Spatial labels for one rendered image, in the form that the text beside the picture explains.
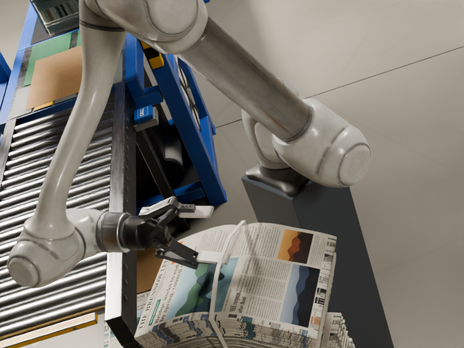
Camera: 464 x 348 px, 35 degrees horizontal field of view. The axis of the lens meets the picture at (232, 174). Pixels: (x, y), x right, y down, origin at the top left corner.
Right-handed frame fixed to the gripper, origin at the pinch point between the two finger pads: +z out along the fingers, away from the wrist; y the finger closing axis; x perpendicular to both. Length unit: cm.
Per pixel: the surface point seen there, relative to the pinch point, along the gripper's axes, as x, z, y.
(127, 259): -35, -52, 50
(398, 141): -179, 12, 122
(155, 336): 14.3, -14.8, 17.9
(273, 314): 10.6, 12.8, 12.1
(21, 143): -97, -126, 53
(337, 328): -5.0, 20.4, 36.8
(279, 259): -4.0, 11.1, 11.8
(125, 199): -61, -62, 49
